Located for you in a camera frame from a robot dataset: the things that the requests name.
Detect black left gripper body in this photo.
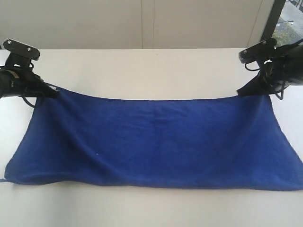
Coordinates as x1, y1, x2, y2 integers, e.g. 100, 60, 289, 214
0, 70, 45, 98

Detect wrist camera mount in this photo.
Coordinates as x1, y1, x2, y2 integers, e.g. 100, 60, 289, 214
1, 39, 40, 68
238, 38, 277, 64

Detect blue microfiber towel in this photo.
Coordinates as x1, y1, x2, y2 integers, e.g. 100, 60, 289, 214
4, 88, 303, 191

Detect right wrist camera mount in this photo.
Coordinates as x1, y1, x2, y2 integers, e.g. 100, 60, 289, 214
238, 38, 277, 64

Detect dark window frame post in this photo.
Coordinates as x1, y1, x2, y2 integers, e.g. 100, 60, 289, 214
260, 0, 286, 41

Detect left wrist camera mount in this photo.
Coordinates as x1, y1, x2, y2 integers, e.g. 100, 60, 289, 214
1, 39, 40, 68

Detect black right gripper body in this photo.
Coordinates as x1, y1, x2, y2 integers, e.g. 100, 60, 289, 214
258, 40, 303, 95

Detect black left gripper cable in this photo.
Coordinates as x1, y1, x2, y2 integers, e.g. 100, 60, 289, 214
22, 91, 45, 108

